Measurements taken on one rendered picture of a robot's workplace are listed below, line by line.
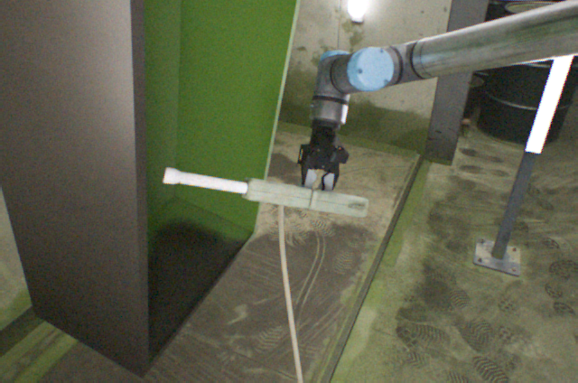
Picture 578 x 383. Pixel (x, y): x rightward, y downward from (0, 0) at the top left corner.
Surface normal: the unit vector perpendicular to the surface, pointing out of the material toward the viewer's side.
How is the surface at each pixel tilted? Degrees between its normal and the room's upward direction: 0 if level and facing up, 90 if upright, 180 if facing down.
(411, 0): 90
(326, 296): 0
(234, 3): 90
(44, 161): 90
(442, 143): 90
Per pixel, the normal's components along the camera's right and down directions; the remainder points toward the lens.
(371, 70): 0.35, 0.09
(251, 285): 0.00, -0.86
